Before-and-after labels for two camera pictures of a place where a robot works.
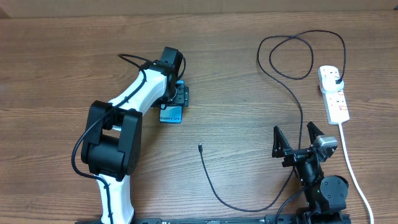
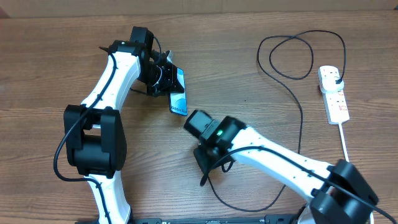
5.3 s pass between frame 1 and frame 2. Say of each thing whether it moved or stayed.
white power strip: stayed
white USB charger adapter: stayed
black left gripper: moved
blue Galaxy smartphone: moved
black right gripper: moved
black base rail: stayed
